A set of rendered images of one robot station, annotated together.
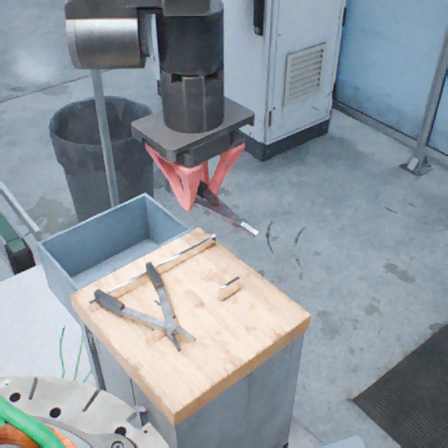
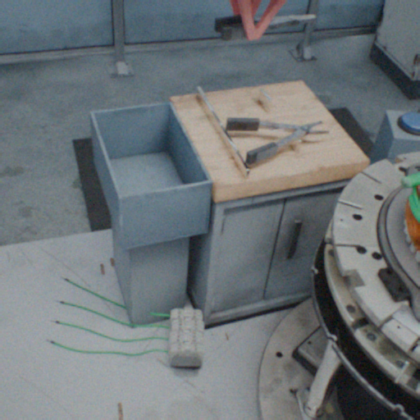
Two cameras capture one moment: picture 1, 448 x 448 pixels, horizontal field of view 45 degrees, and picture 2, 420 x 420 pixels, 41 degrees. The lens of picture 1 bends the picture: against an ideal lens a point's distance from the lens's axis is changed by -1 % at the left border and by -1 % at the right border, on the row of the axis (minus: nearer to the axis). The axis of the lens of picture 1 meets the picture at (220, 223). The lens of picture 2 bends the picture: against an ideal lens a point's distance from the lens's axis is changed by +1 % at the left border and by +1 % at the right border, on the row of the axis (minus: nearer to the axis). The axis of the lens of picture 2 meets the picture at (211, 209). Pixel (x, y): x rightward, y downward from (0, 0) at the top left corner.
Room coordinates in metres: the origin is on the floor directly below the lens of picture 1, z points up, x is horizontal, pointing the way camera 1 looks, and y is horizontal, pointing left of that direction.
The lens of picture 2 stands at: (0.30, 0.63, 1.48)
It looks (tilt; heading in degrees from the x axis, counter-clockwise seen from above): 44 degrees down; 287
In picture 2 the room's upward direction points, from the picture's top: 6 degrees clockwise
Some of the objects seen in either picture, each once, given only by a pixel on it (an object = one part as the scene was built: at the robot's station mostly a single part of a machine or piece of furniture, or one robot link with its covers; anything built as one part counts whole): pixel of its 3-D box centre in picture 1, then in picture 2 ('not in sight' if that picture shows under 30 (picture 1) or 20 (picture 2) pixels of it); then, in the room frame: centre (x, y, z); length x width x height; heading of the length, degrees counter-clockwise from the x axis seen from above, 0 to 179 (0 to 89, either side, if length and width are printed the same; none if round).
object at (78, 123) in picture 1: (107, 159); not in sight; (1.78, 0.43, 0.39); 0.39 x 0.39 x 0.35
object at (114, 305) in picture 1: (109, 302); (261, 152); (0.40, 0.12, 1.09); 0.04 x 0.01 x 0.02; 55
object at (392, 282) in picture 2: not in sight; (394, 282); (0.23, 0.26, 1.10); 0.03 x 0.01 x 0.01; 128
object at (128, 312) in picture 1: (147, 319); (290, 139); (0.38, 0.08, 1.09); 0.06 x 0.01 x 0.01; 65
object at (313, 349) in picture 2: not in sight; (322, 346); (0.26, 0.16, 0.83); 0.05 x 0.04 x 0.02; 66
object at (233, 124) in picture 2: (154, 277); (242, 124); (0.44, 0.07, 1.09); 0.04 x 0.01 x 0.02; 25
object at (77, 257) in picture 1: (127, 310); (148, 226); (0.54, 0.14, 0.92); 0.17 x 0.11 x 0.28; 130
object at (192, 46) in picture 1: (183, 34); not in sight; (0.46, 0.03, 1.36); 0.07 x 0.06 x 0.07; 91
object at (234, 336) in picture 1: (188, 311); (263, 134); (0.42, 0.04, 1.05); 0.20 x 0.19 x 0.02; 40
